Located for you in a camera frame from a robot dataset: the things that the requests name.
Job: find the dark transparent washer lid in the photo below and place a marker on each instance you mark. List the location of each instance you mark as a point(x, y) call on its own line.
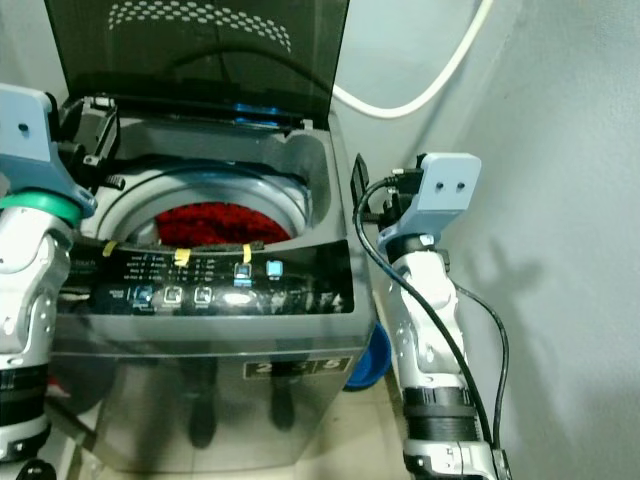
point(200, 70)

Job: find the grey top-load washing machine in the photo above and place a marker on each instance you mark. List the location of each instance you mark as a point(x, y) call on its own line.
point(210, 340)

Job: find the black number sticker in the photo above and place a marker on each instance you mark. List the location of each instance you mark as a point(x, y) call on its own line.
point(298, 367)

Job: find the yellow tape piece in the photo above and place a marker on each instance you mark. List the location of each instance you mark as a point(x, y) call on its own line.
point(109, 248)
point(243, 254)
point(182, 257)

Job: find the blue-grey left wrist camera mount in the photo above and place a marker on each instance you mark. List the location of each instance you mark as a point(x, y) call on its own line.
point(30, 130)

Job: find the steel washer drum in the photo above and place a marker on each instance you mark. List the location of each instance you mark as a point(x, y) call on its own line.
point(290, 195)

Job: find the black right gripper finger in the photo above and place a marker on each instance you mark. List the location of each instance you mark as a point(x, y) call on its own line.
point(360, 185)

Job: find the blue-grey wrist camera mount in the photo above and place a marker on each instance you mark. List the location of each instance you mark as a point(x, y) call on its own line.
point(30, 130)
point(445, 195)

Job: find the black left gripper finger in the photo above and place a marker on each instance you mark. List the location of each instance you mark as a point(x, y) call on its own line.
point(76, 125)
point(110, 130)

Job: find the blue plastic basin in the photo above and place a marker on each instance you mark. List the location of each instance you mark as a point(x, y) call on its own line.
point(368, 358)

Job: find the black washer control panel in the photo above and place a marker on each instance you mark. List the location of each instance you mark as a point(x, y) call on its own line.
point(230, 282)

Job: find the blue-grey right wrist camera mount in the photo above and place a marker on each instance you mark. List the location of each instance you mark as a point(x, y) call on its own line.
point(445, 195)

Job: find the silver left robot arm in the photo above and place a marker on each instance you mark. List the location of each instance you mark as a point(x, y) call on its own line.
point(22, 290)

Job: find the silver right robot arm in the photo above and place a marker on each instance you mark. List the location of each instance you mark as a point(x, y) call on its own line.
point(422, 330)

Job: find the red fuzzy cloth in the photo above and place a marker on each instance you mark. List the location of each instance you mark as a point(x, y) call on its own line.
point(222, 225)

